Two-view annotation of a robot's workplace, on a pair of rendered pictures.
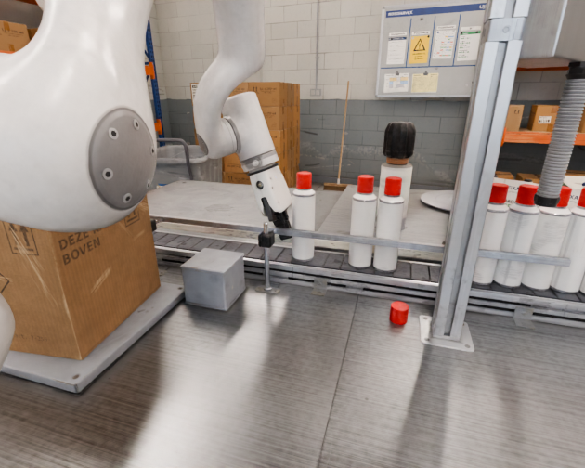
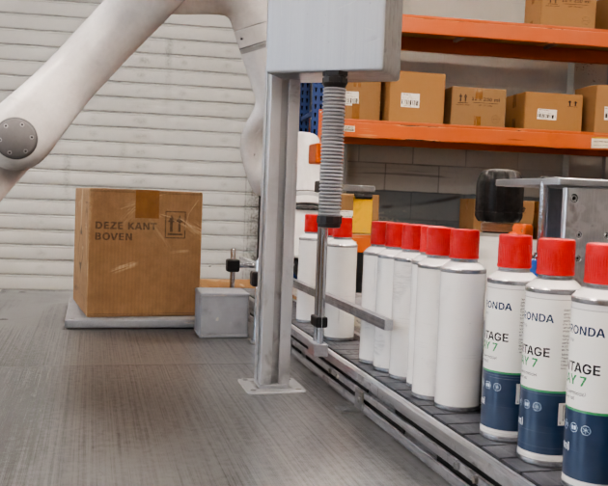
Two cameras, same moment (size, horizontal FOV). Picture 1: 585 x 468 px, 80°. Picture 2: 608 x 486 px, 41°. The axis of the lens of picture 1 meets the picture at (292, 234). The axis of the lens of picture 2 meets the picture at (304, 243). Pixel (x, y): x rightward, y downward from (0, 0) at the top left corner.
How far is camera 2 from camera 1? 135 cm
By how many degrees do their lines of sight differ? 60
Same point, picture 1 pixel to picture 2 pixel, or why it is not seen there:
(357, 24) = not seen: outside the picture
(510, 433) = (137, 399)
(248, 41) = (260, 85)
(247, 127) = not seen: hidden behind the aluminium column
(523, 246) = (378, 304)
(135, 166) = (13, 140)
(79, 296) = (99, 267)
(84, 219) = not seen: outside the picture
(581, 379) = (255, 422)
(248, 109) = not seen: hidden behind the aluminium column
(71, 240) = (106, 225)
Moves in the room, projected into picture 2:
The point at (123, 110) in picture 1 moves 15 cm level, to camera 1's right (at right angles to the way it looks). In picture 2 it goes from (16, 119) to (38, 112)
